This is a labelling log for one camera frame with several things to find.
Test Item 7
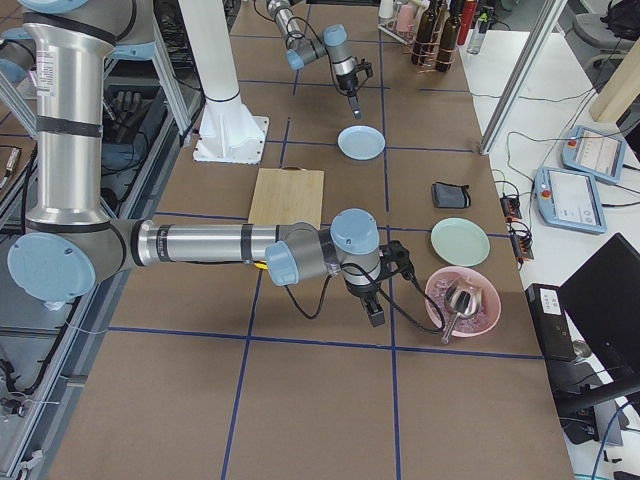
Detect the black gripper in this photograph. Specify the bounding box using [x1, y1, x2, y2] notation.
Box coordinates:
[335, 72, 362, 119]
[342, 262, 385, 328]

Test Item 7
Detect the light blue plate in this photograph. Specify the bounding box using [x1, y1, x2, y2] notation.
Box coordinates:
[337, 125, 386, 161]

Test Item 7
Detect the green plate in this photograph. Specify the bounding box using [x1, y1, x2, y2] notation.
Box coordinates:
[431, 217, 490, 267]

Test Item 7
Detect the dark wine bottle middle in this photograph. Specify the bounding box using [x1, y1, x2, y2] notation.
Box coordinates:
[411, 0, 439, 65]

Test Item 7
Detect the dark wine bottle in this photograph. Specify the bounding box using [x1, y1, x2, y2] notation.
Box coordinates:
[411, 0, 439, 65]
[435, 0, 464, 72]

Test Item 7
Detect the pink bowl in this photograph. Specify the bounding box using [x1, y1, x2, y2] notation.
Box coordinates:
[425, 266, 502, 338]

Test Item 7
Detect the metal ice scoop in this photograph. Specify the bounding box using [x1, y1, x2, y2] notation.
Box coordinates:
[441, 279, 483, 344]

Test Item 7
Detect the pink cup top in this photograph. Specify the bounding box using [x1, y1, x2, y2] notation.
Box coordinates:
[396, 4, 415, 33]

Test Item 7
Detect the dark wine bottle front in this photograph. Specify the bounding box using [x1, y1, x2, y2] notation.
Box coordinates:
[435, 0, 464, 72]

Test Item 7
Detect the bamboo cutting board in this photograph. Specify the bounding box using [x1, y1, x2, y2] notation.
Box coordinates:
[248, 168, 325, 228]

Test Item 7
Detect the silver water bottle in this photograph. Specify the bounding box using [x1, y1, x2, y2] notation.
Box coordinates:
[467, 12, 489, 55]

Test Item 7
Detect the red cylinder bottle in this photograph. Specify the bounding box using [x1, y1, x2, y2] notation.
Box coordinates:
[457, 0, 478, 46]

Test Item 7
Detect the black power strip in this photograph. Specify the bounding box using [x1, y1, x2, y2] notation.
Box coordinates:
[500, 195, 534, 267]

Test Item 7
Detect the black desktop box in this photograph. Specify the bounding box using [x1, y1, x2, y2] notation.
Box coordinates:
[525, 283, 576, 362]

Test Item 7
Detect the teach pendant near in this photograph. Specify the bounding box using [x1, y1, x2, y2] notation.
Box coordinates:
[534, 167, 607, 234]

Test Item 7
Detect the teach pendant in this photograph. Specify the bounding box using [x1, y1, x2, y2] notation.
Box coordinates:
[534, 167, 607, 234]
[561, 125, 627, 185]

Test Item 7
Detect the black computer monitor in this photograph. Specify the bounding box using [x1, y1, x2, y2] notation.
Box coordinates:
[559, 233, 640, 380]

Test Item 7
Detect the teach pendant far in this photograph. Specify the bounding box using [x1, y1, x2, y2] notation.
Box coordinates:
[561, 125, 627, 185]

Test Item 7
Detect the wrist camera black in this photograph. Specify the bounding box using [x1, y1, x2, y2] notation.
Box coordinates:
[380, 240, 415, 281]
[356, 58, 373, 83]

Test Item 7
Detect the copper wire bottle rack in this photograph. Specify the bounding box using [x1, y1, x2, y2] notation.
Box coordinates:
[416, 5, 449, 72]

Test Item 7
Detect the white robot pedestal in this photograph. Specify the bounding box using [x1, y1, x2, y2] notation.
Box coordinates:
[179, 0, 269, 165]

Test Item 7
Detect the aluminium frame post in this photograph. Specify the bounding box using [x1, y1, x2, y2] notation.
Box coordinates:
[479, 0, 568, 155]

